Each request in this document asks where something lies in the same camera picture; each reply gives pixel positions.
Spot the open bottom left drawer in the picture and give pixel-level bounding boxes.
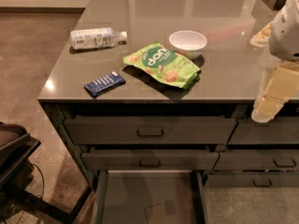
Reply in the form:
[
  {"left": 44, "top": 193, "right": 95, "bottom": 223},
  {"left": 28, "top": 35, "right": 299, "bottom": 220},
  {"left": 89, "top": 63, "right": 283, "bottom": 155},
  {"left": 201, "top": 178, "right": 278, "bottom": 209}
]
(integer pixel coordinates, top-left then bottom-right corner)
[{"left": 91, "top": 171, "right": 208, "bottom": 224}]

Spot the green snack bag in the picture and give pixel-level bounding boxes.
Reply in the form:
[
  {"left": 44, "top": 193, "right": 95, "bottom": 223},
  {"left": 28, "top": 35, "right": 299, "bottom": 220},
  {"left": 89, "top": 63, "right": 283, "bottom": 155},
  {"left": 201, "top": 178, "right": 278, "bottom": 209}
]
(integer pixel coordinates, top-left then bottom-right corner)
[{"left": 123, "top": 42, "right": 201, "bottom": 90}]

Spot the middle right drawer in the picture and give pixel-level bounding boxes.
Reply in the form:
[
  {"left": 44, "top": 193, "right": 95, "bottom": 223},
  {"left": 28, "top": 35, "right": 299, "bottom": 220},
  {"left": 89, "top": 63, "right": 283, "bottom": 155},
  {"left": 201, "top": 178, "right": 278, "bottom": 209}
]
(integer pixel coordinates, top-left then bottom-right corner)
[{"left": 214, "top": 149, "right": 299, "bottom": 171}]

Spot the white bowl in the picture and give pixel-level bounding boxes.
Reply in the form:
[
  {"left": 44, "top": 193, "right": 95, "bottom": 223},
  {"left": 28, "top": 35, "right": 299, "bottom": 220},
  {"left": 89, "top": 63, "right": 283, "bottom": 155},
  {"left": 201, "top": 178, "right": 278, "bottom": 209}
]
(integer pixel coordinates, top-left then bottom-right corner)
[{"left": 169, "top": 30, "right": 207, "bottom": 60}]

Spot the black cable on floor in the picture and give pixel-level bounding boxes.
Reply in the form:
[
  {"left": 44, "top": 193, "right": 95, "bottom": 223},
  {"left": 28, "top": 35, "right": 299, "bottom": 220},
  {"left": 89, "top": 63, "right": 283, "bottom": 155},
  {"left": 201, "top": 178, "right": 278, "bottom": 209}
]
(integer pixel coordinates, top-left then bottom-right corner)
[{"left": 27, "top": 161, "right": 46, "bottom": 201}]

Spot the black cart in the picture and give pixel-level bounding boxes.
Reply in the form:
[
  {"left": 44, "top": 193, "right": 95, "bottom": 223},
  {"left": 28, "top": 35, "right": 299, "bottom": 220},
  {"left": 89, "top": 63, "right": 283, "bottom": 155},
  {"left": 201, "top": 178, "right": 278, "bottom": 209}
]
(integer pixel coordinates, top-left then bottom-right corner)
[{"left": 0, "top": 122, "right": 92, "bottom": 224}]

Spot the bottom right drawer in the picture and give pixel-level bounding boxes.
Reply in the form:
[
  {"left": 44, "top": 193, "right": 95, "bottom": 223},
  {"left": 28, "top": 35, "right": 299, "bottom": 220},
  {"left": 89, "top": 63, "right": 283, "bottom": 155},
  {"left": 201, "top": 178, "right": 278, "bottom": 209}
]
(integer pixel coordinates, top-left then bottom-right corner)
[{"left": 205, "top": 172, "right": 299, "bottom": 188}]

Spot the blue rxbar blueberry bar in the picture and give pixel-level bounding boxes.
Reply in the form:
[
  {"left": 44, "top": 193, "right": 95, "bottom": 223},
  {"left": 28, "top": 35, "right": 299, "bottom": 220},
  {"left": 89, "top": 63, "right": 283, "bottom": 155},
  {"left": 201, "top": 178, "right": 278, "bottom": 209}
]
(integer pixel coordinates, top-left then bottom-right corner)
[{"left": 84, "top": 71, "right": 125, "bottom": 98}]

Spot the top left drawer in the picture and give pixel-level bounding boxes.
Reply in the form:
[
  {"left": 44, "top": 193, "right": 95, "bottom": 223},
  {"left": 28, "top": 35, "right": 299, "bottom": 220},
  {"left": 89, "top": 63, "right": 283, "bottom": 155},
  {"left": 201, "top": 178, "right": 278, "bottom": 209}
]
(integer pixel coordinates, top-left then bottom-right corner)
[{"left": 64, "top": 117, "right": 236, "bottom": 145}]

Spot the top right drawer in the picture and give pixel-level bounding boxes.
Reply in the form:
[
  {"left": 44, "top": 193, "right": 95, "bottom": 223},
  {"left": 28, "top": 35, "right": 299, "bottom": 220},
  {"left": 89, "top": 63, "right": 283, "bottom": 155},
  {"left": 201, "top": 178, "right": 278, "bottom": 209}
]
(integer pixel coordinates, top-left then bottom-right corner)
[{"left": 229, "top": 117, "right": 299, "bottom": 145}]

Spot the middle left drawer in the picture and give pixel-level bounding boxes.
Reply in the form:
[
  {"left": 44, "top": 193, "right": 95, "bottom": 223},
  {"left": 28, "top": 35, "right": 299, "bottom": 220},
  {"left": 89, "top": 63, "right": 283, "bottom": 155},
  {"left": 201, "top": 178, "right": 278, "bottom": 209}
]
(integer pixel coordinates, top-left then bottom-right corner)
[{"left": 81, "top": 149, "right": 219, "bottom": 171}]

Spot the grey cabinet island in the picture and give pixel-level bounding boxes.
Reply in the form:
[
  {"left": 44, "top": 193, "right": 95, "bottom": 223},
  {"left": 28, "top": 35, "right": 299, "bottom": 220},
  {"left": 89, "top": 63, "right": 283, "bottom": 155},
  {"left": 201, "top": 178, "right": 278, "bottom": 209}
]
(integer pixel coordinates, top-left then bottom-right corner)
[{"left": 38, "top": 0, "right": 299, "bottom": 224}]

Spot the clear plastic water bottle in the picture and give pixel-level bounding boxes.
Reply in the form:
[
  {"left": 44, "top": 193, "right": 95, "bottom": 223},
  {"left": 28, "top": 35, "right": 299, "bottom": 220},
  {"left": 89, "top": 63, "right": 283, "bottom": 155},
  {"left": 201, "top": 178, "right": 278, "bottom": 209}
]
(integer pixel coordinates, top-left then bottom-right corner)
[{"left": 70, "top": 27, "right": 127, "bottom": 50}]

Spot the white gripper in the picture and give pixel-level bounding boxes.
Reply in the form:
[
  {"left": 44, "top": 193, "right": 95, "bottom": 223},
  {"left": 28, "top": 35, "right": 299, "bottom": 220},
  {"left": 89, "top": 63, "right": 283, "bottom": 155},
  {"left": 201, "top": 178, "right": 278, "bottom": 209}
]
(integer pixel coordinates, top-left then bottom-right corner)
[{"left": 250, "top": 0, "right": 299, "bottom": 123}]

